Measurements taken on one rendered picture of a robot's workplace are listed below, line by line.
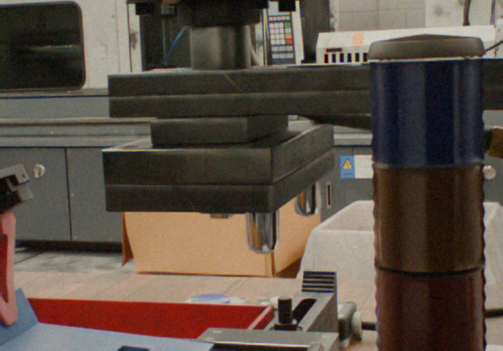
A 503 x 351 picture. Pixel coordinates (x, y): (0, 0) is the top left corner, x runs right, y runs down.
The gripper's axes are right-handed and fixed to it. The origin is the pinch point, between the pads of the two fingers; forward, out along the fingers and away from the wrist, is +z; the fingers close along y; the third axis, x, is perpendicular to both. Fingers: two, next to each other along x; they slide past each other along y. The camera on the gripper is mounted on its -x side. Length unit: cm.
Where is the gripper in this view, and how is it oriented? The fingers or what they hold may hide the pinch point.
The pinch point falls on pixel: (3, 315)
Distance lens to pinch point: 72.2
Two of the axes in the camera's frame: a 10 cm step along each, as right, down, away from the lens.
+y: 8.5, -4.2, -3.0
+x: 2.7, -1.4, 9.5
